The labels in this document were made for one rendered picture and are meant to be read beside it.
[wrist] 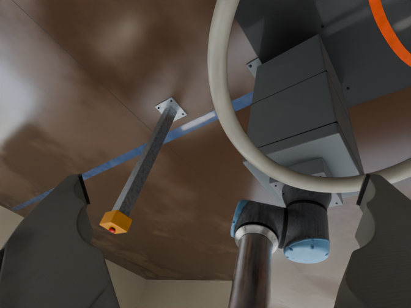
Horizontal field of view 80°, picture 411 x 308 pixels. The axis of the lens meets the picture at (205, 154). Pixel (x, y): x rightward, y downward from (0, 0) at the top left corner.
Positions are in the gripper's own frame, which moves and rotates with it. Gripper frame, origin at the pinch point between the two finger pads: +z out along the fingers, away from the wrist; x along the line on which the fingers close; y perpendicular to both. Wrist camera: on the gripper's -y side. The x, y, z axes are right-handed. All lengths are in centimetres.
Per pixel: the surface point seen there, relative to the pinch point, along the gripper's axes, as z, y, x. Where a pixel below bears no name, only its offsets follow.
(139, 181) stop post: 117, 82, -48
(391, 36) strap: 140, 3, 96
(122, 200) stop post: 102, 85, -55
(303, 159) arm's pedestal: 77, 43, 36
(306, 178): 28.7, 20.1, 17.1
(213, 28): 28.4, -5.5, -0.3
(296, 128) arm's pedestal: 84, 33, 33
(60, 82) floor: 202, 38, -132
